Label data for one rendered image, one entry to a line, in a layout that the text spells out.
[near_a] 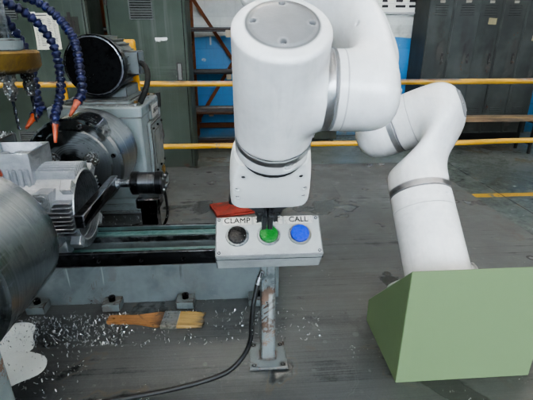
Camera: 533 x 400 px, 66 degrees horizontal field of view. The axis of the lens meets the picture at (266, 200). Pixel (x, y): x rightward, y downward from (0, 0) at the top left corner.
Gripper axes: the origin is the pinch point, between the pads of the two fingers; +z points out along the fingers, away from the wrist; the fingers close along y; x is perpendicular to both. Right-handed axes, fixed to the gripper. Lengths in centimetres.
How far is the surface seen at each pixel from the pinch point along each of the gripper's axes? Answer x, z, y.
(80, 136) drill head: -42, 32, 45
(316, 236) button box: 0.5, 6.8, -8.1
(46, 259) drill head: 1.4, 10.7, 35.2
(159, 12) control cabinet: -303, 175, 72
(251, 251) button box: 2.8, 6.8, 2.2
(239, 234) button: 0.1, 6.0, 4.1
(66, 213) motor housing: -13.5, 22.0, 39.2
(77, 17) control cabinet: -299, 178, 143
